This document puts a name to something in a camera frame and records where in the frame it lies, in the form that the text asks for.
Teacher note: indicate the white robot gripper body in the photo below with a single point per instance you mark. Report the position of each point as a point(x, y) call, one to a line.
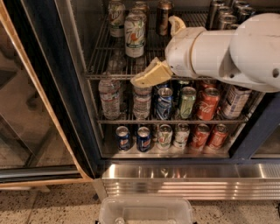
point(178, 54)

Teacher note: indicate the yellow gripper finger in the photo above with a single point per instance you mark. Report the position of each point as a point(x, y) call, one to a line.
point(155, 73)
point(177, 25)

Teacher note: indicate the orange brown soda can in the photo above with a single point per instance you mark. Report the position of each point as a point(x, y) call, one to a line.
point(164, 11)

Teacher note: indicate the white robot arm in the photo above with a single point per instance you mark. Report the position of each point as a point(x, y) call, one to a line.
point(248, 56)

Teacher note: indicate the blue Pepsi can middle shelf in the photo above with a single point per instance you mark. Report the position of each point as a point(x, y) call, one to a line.
point(164, 103)

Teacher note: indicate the silver energy can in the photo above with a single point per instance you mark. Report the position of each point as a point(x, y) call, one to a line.
point(213, 8)
point(223, 10)

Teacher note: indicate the green soda can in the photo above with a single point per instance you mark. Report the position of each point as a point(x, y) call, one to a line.
point(187, 100)

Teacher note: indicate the front white 7up can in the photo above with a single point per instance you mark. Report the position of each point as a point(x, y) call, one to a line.
point(134, 30)

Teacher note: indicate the middle 7up can behind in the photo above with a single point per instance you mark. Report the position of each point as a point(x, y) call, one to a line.
point(140, 13)

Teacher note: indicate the red bull can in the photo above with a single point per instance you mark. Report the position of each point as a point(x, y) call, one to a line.
point(225, 21)
point(244, 13)

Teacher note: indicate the red Coca-Cola can middle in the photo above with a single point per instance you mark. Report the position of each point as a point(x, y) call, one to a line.
point(208, 102)

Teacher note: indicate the back left 7up can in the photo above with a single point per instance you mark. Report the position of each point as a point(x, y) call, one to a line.
point(116, 14)

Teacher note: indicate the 7up can bottom left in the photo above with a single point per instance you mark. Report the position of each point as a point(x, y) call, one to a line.
point(164, 137)

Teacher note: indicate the pepsi can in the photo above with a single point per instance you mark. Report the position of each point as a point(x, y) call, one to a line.
point(122, 135)
point(143, 139)

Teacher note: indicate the left Coca-Cola can bottom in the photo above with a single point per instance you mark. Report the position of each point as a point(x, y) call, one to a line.
point(200, 136)

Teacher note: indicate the left Pepsi can bottom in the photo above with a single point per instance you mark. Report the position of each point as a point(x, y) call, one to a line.
point(122, 135)

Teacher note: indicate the right Coca-Cola can bottom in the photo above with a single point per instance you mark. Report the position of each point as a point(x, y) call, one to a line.
point(218, 136)

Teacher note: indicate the steel fridge base grille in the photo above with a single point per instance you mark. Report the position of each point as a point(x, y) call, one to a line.
point(191, 181)

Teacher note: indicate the glass fridge door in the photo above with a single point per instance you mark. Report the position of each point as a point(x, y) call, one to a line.
point(45, 130)

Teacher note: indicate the right water bottle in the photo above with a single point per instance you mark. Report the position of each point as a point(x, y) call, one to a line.
point(142, 102)

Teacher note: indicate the water bottle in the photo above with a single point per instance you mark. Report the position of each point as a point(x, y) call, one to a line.
point(109, 90)
point(142, 102)

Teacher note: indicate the left water bottle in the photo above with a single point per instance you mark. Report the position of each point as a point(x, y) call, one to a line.
point(109, 90)

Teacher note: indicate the white labelled bottle right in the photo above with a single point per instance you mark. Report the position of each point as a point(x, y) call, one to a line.
point(235, 102)

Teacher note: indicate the clear plastic bin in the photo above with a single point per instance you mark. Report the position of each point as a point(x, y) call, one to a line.
point(145, 210)

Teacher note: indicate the top wire shelf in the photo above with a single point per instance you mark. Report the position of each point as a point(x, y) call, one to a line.
point(106, 46)

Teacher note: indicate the wire shelf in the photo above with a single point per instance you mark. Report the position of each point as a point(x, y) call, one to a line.
point(130, 119)
point(106, 46)

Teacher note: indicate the middle wire shelf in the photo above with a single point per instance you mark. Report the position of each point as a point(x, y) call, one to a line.
point(130, 119)

